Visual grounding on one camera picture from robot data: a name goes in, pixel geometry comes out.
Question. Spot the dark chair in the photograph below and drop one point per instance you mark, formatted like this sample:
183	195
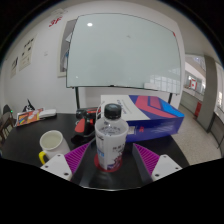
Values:
6	118

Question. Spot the grey notice board with papers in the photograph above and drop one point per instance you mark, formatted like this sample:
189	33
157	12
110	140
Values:
63	50

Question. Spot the small white wall poster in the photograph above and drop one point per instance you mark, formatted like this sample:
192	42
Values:
14	67

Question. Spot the colourful printed booklet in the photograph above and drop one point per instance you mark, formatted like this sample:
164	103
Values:
29	117

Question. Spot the large white wall poster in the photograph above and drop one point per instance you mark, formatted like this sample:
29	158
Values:
27	53

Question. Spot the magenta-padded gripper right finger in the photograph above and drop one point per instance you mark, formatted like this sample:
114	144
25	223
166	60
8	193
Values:
148	159

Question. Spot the flat white eraser block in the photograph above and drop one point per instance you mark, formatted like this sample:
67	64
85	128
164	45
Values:
47	113

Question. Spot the flat round red coaster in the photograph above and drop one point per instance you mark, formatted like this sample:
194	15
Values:
117	168

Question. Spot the black and red tool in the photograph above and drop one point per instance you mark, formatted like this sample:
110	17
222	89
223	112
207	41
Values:
83	123

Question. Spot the red floor number sign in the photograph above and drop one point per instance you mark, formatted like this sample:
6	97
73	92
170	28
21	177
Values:
55	22

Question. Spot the red flag poster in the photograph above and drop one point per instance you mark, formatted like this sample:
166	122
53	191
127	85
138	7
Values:
192	84

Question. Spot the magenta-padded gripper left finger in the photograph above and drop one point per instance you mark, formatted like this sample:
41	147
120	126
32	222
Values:
75	159

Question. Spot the large whiteboard on stand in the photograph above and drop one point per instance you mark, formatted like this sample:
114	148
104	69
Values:
123	53

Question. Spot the clear bottle with white label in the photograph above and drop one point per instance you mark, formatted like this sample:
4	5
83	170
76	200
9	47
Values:
111	140

